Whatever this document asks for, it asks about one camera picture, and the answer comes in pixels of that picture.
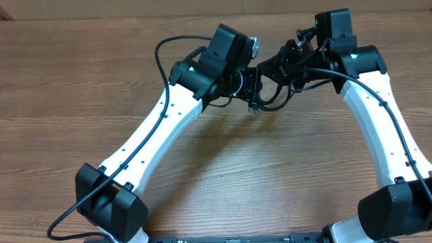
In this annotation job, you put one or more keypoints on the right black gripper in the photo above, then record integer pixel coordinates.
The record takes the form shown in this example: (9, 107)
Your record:
(278, 69)

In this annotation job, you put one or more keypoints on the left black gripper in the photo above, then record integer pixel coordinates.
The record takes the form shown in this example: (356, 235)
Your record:
(252, 83)

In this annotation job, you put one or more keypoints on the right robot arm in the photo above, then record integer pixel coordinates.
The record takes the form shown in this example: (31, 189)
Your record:
(329, 53)

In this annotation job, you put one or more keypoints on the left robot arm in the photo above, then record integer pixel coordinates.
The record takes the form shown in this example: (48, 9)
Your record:
(109, 195)

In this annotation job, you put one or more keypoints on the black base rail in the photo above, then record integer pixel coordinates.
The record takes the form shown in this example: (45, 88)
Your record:
(291, 238)

